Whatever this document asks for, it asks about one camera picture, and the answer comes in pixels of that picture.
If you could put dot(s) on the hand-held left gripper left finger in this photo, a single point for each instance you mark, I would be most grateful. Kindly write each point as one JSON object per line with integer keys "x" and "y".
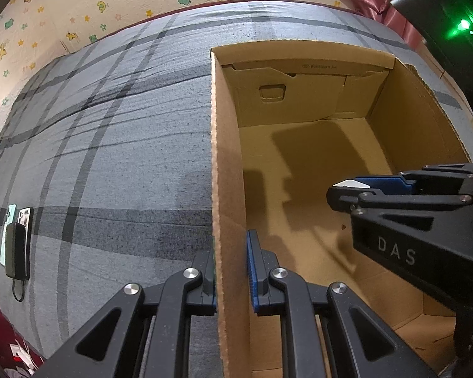
{"x": 205, "y": 283}

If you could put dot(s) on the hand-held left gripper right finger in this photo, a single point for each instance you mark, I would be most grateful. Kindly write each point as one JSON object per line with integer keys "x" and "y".
{"x": 253, "y": 271}

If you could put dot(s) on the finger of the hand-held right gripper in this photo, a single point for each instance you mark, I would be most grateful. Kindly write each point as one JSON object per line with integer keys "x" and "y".
{"x": 382, "y": 184}
{"x": 378, "y": 201}

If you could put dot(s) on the large white charger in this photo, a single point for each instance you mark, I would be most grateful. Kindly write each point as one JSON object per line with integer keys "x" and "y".
{"x": 349, "y": 184}

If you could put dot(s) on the brown cardboard box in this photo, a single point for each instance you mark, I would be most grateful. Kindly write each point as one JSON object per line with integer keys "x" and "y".
{"x": 299, "y": 157}

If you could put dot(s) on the cream cabinet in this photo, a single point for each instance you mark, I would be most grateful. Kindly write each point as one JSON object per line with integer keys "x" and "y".
{"x": 433, "y": 61}

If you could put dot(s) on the black power bank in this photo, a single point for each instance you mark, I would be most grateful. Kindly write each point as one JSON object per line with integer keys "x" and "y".
{"x": 17, "y": 252}

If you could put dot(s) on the phone with pale case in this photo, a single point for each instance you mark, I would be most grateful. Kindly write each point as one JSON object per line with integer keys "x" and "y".
{"x": 25, "y": 216}

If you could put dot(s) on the white plugs and papers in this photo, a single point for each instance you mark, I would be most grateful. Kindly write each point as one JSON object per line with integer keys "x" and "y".
{"x": 21, "y": 356}

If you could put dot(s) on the red cloth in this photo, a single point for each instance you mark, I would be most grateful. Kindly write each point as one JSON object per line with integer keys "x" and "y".
{"x": 4, "y": 323}

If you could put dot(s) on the teal phone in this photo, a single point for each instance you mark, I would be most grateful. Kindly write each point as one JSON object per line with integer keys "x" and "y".
{"x": 8, "y": 214}

